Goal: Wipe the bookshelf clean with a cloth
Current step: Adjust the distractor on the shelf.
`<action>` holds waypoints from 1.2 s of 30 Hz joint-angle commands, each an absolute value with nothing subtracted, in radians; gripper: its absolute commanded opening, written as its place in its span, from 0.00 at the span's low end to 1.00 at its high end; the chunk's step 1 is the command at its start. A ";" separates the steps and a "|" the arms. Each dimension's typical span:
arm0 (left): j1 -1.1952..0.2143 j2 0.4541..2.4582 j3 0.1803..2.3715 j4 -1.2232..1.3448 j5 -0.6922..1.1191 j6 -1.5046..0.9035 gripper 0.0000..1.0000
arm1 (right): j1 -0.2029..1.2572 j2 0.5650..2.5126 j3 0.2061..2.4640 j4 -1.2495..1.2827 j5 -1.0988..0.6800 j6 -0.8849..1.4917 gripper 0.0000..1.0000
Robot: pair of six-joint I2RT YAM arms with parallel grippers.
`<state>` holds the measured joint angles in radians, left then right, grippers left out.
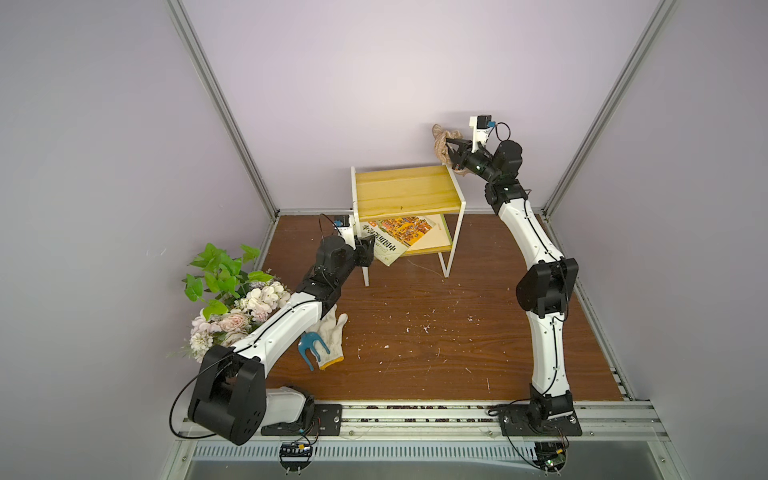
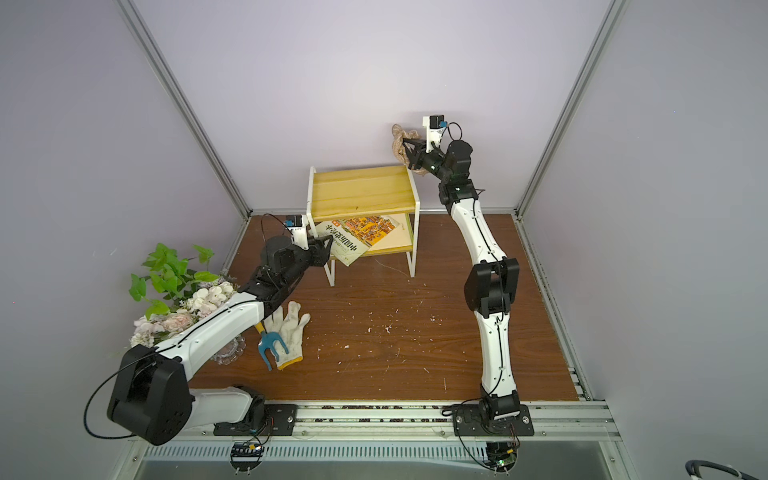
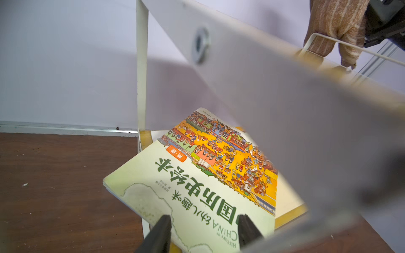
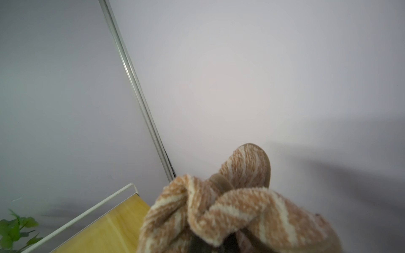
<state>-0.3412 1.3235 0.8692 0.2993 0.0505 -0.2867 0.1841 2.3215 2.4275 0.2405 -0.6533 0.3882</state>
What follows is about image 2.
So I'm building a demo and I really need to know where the brown striped cloth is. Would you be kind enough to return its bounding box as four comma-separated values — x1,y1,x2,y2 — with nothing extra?
391,124,427,176

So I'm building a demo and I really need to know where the colourful China history picture book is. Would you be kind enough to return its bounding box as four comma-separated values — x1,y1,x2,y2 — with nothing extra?
317,215,400,266

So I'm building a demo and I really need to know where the white wooden two-tier bookshelf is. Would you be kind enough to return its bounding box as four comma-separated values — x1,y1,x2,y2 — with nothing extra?
306,165,421,277

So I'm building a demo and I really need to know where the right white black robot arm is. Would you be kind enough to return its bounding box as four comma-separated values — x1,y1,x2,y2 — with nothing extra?
403,139,521,422

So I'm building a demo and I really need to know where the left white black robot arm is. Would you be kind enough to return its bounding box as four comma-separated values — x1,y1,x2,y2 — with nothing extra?
106,236,333,446

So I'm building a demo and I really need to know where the white work glove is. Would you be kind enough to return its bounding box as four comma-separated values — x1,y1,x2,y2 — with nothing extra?
263,301,311,370

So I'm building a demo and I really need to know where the artificial flower bouquet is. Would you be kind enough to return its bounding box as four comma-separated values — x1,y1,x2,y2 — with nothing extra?
129,243,236,348

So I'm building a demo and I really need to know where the left small circuit board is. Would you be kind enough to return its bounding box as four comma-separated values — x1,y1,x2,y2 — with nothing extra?
229,442,265,475

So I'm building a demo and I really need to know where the small circuit board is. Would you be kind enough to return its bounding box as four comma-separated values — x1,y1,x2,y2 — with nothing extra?
229,442,265,475
485,442,518,472

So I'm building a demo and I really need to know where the right small circuit board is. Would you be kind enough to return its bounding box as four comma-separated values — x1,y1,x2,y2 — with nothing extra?
485,442,518,472

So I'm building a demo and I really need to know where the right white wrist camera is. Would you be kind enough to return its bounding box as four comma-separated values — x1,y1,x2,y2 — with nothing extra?
423,114,447,153

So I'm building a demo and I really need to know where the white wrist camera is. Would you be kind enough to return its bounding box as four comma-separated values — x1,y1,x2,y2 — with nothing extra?
423,114,447,153
283,214,309,250

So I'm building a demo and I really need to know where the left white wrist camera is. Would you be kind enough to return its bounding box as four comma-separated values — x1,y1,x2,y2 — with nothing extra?
283,214,309,250

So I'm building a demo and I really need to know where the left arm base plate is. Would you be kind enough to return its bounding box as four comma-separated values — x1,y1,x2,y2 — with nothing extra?
213,403,298,437

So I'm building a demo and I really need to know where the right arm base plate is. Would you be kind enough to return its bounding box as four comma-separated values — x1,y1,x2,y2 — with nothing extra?
443,403,535,437

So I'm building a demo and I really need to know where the aluminium front rail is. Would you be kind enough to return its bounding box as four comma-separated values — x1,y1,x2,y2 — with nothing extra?
128,400,619,445

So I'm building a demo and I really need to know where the black cable at corner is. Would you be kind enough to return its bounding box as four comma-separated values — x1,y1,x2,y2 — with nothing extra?
685,460,758,480

